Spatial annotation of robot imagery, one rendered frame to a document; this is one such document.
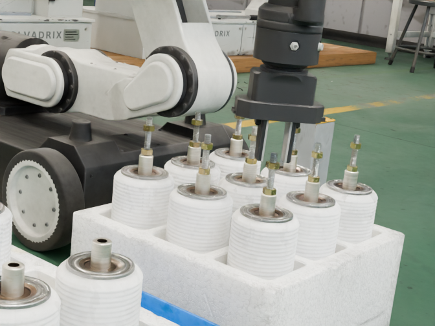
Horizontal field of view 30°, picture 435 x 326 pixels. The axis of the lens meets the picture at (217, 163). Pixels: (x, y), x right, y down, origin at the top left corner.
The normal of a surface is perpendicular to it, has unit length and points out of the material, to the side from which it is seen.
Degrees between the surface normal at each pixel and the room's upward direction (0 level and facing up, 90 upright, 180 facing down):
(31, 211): 90
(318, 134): 90
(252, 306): 90
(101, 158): 45
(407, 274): 0
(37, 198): 90
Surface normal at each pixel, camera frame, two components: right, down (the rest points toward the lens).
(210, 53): 0.66, -0.44
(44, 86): -0.63, 0.13
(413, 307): 0.11, -0.96
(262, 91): 0.12, 0.26
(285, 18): -0.20, 0.23
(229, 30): 0.76, 0.24
